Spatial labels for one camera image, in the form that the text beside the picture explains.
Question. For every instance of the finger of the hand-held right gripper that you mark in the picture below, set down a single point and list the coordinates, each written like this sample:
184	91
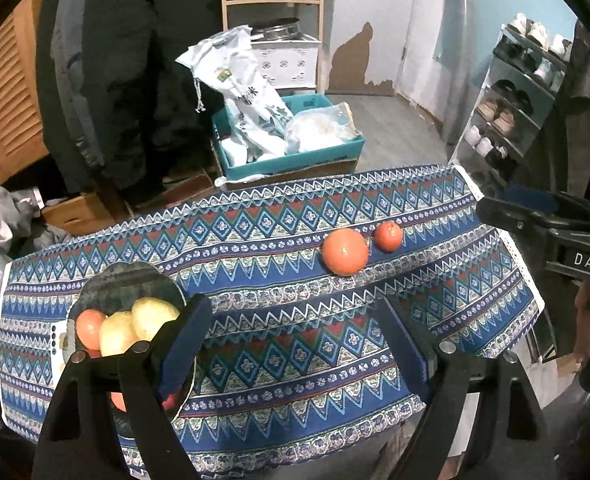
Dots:
510	215
530	198

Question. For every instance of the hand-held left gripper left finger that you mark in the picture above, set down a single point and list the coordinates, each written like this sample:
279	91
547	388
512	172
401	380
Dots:
175	355

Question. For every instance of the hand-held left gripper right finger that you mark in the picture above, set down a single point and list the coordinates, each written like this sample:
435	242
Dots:
405	355

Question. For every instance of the scalloped glass bowl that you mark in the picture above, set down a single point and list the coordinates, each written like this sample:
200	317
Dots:
125	285

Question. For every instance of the large orange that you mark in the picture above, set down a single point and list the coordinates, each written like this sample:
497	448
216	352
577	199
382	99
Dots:
90	327
345	252

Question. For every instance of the small reddish orange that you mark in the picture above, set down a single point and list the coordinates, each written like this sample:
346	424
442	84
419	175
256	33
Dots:
388	236

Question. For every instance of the group of shoes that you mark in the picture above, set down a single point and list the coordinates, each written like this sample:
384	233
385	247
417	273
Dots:
505	115

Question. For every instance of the black jacket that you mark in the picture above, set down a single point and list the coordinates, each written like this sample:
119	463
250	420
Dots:
585	125

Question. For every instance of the grey shoe rack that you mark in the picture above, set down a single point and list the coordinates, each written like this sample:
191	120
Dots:
467	130

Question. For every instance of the white paper card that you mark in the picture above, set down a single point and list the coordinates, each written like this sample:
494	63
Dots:
57	345

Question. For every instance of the blue patterned tablecloth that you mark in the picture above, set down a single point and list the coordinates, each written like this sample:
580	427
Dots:
275	270

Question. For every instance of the wooden crate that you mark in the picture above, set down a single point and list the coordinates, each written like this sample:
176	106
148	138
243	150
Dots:
75	215

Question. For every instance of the white door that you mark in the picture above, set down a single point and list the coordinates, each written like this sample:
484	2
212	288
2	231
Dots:
430	35

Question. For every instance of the clear plastic bag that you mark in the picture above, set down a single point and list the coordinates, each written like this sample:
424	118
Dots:
320	127

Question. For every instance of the teal cardboard box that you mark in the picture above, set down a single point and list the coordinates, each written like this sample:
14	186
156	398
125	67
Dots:
295	160

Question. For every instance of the white plastic basket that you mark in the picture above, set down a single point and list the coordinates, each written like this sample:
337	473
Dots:
287	65

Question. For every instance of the wooden shelf unit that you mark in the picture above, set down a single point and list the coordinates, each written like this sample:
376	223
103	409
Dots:
320	20

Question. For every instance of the white printed plastic bag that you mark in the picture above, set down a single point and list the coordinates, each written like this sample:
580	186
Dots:
245	90

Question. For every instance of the dark hanging coats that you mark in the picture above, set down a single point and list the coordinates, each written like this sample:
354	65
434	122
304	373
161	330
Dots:
125	70

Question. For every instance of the round metal pan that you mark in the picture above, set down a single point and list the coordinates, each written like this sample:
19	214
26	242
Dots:
277	30

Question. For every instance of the wooden louvred door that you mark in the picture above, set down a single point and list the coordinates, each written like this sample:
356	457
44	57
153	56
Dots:
10	100

